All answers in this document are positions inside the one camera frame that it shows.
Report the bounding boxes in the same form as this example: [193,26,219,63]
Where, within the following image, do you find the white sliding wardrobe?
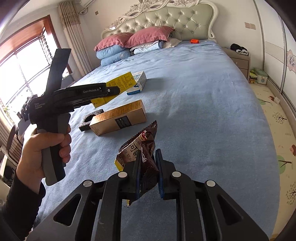
[254,1,295,114]

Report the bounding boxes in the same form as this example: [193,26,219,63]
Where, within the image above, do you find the person's left hand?
[16,126,72,194]

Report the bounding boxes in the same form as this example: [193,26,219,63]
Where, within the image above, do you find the window with wooden frame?
[1,14,61,123]

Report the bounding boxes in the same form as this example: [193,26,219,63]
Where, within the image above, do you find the black white cloth item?
[230,43,248,56]

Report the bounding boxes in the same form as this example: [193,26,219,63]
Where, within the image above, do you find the black foam block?
[79,109,104,132]

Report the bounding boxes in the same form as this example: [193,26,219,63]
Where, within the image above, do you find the gold cosmetics box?
[90,100,147,136]

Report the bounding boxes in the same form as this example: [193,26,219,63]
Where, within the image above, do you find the blue bed sheet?
[34,41,280,240]

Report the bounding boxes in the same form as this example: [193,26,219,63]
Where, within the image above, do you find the brown snack wrapper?
[114,121,159,206]

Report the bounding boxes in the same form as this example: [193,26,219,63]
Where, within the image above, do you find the cartoon tree play mat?
[250,83,295,240]

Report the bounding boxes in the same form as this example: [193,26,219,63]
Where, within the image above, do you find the pink pillow left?
[94,33,133,52]

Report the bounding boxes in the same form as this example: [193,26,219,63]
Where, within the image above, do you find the white air conditioner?
[75,0,95,15]

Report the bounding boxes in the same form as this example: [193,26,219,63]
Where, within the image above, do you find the grey bedside table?
[223,47,250,80]

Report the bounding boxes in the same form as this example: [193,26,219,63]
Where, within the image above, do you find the green tufted headboard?
[101,1,219,42]

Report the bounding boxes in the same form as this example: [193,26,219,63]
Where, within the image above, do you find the yellow paper card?
[90,71,138,108]

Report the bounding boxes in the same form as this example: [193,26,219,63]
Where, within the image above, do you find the folded blue quilt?
[96,45,132,66]

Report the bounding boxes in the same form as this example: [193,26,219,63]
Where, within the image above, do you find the black gripper camera mount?
[44,48,71,95]

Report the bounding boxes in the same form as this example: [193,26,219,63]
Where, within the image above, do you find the pink pillow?
[125,26,174,48]
[94,33,133,52]

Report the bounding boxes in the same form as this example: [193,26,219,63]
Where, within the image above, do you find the green white storage box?
[253,68,268,85]

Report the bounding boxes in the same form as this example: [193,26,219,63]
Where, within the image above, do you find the white blue carton box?
[126,71,147,95]

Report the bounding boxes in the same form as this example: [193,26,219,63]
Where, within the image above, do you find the small orange object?
[190,39,199,44]

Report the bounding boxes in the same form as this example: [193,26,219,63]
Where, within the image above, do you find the beige curtain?
[58,1,92,76]

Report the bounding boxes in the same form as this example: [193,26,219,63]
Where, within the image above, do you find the pink pillow right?
[125,26,174,48]

